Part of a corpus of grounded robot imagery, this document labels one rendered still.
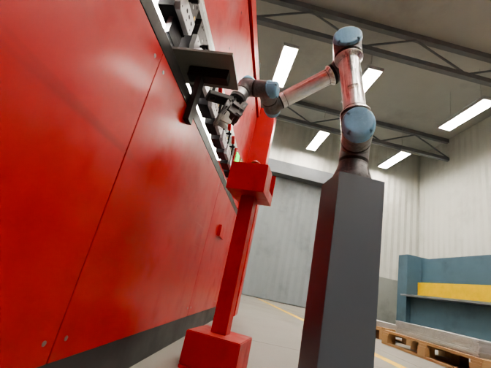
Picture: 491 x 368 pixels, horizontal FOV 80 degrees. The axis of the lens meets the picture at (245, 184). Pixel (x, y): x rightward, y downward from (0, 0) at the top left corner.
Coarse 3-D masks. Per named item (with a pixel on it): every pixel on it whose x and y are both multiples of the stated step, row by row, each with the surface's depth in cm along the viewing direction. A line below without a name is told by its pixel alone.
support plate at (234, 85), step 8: (176, 48) 97; (184, 48) 97; (192, 48) 97; (176, 56) 101; (184, 56) 100; (192, 56) 99; (200, 56) 98; (208, 56) 97; (216, 56) 97; (224, 56) 96; (232, 56) 95; (184, 64) 104; (192, 64) 103; (200, 64) 102; (208, 64) 101; (216, 64) 100; (224, 64) 99; (232, 64) 99; (184, 72) 108; (232, 72) 102; (232, 80) 107; (232, 88) 111
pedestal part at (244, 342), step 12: (192, 336) 101; (204, 336) 101; (216, 336) 102; (228, 336) 106; (240, 336) 112; (192, 348) 100; (204, 348) 99; (216, 348) 98; (228, 348) 98; (240, 348) 98; (180, 360) 100; (192, 360) 99; (204, 360) 98; (216, 360) 97; (228, 360) 96; (240, 360) 100
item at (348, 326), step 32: (352, 192) 107; (320, 224) 116; (352, 224) 103; (320, 256) 107; (352, 256) 100; (320, 288) 100; (352, 288) 96; (320, 320) 94; (352, 320) 94; (320, 352) 90; (352, 352) 91
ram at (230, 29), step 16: (208, 0) 131; (224, 0) 153; (240, 0) 184; (208, 16) 134; (224, 16) 158; (240, 16) 191; (224, 32) 163; (240, 32) 198; (224, 48) 168; (240, 48) 206; (240, 64) 215; (240, 128) 257; (240, 144) 270
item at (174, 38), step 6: (168, 18) 108; (174, 18) 108; (168, 24) 107; (174, 24) 109; (168, 30) 106; (174, 30) 110; (168, 36) 108; (174, 36) 111; (180, 36) 116; (174, 42) 112
